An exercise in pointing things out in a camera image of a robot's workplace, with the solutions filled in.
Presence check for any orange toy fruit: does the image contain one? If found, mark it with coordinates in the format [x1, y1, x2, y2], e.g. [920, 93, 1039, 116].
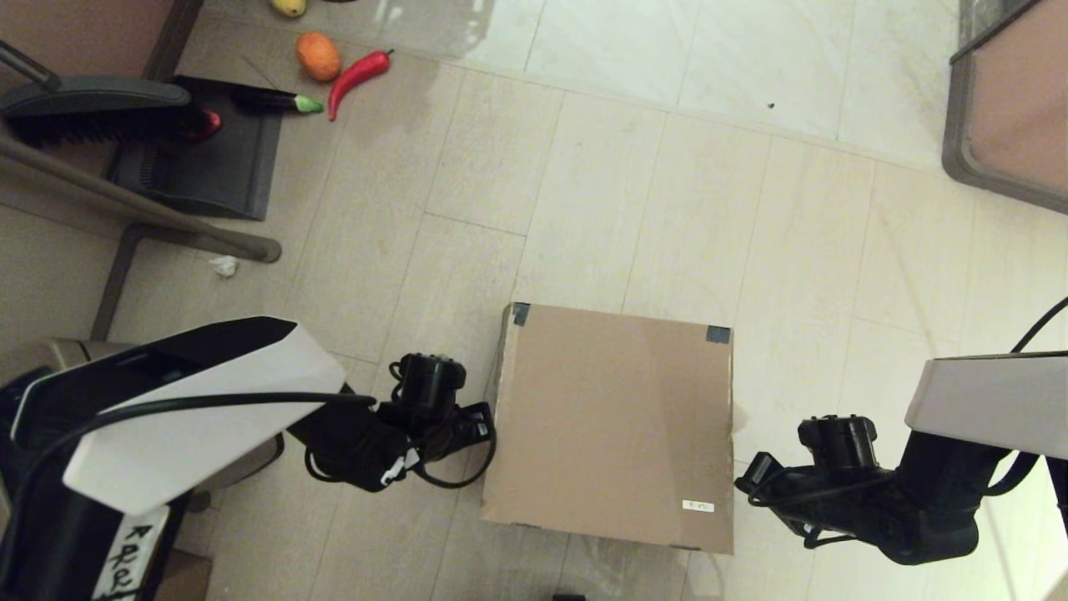
[295, 32, 343, 83]

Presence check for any dark grey dustpan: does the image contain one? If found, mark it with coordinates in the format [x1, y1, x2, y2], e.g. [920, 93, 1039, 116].
[107, 75, 283, 221]

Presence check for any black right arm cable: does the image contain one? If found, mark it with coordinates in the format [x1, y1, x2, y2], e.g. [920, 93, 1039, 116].
[985, 296, 1068, 535]

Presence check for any black broom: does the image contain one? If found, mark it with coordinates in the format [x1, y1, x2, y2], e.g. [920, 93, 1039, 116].
[0, 40, 205, 149]

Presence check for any red chili pepper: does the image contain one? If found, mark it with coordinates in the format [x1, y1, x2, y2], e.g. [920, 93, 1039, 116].
[328, 48, 395, 123]

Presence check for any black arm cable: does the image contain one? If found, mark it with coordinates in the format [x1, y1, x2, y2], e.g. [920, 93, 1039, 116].
[0, 391, 499, 552]
[985, 296, 1068, 535]

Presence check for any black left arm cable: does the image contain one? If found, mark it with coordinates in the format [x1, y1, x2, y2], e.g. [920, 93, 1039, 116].
[0, 391, 499, 552]

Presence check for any brown trash bin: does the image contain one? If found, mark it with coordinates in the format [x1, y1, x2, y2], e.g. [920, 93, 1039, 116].
[0, 338, 286, 514]

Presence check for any closed brown cardboard carton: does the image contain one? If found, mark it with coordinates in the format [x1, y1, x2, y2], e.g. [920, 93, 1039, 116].
[154, 549, 214, 601]

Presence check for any toy eggplant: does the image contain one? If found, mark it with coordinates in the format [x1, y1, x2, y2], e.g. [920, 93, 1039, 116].
[229, 88, 325, 114]

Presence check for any brown cardboard shoe box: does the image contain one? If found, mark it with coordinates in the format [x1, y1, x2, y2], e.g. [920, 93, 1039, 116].
[480, 302, 735, 555]

